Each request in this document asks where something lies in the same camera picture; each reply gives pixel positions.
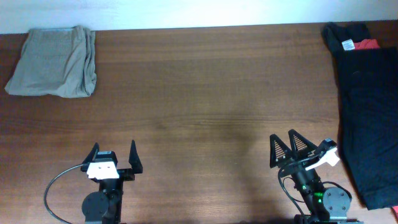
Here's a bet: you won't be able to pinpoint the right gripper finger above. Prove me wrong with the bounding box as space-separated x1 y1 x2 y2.
270 134 293 168
288 129 317 157

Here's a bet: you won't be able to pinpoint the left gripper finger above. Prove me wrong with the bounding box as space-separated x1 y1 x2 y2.
82 142 100 164
128 140 143 174

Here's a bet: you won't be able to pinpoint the black shorts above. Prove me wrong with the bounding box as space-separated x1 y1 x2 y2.
335 47 397 210

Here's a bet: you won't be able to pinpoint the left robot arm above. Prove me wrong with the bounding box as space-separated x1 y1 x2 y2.
81 141 143 224

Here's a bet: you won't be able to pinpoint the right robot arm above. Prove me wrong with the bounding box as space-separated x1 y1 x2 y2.
270 129 360 224

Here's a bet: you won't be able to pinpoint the folded khaki shorts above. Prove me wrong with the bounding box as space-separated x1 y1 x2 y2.
5 26 97 98

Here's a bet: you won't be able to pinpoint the black shirt with white tag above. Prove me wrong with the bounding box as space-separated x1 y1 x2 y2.
321 22 371 54

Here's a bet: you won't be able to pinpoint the red jersey with white letters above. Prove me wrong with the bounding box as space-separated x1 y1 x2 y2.
354 39 381 50

